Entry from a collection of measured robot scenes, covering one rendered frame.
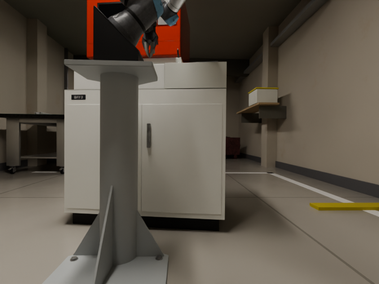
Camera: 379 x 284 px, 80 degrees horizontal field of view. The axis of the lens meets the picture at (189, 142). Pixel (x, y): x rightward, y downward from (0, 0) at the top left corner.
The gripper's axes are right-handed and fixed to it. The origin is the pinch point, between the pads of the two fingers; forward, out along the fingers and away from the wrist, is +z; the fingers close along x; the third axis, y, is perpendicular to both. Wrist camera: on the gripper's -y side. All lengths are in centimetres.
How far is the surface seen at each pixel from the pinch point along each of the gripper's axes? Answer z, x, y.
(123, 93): 31, -2, -43
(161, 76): 14.2, -8.1, -4.2
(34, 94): -28, 288, 256
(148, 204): 88, -1, -4
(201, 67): 9.5, -30.9, -4.2
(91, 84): 17.8, 33.6, -4.1
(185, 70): 10.6, -22.0, -4.2
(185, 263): 103, -27, -37
